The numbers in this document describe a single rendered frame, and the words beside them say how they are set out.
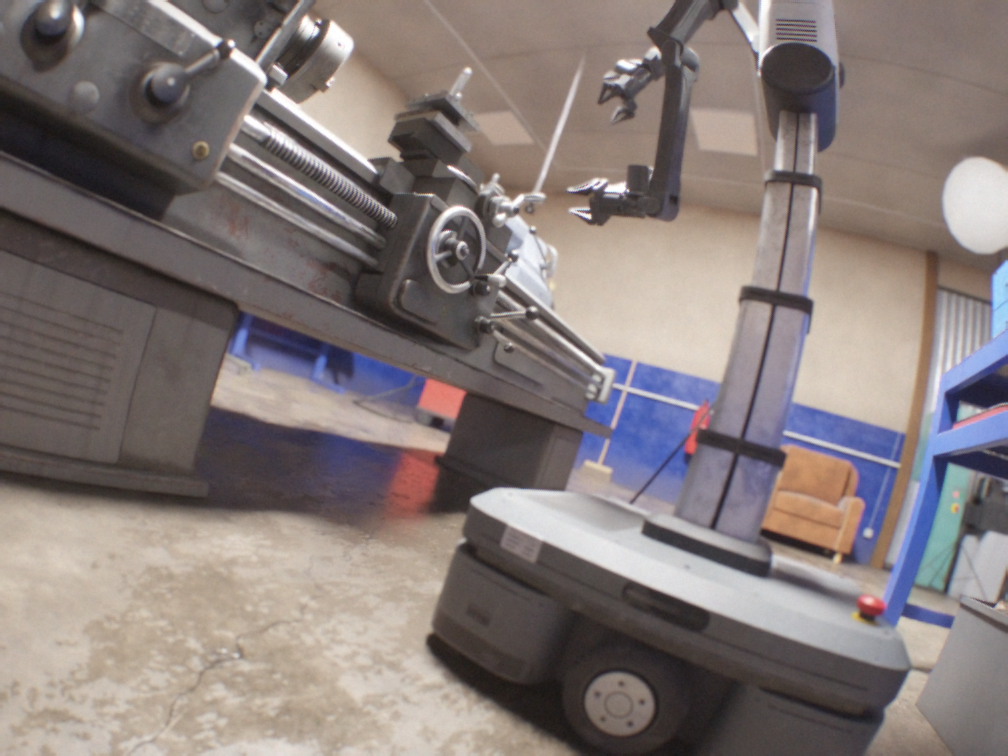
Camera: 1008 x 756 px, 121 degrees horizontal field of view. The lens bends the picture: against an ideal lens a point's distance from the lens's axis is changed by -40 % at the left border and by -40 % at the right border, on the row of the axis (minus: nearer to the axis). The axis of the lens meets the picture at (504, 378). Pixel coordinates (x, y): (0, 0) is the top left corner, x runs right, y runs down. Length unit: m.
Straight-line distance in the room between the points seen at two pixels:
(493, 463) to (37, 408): 2.00
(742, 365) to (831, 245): 5.04
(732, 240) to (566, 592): 5.32
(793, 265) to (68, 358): 1.21
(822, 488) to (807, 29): 4.06
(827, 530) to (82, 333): 4.48
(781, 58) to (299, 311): 1.08
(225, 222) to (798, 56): 1.20
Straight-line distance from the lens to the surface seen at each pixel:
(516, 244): 2.05
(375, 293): 1.13
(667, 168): 1.11
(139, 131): 0.83
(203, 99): 0.87
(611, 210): 1.17
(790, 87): 1.01
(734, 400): 0.76
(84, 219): 0.80
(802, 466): 4.64
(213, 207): 1.03
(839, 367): 5.27
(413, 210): 1.16
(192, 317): 0.95
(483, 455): 2.42
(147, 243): 0.81
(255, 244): 1.08
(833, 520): 4.33
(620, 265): 5.81
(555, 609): 0.63
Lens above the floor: 0.37
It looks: 4 degrees up
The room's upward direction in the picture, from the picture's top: 19 degrees clockwise
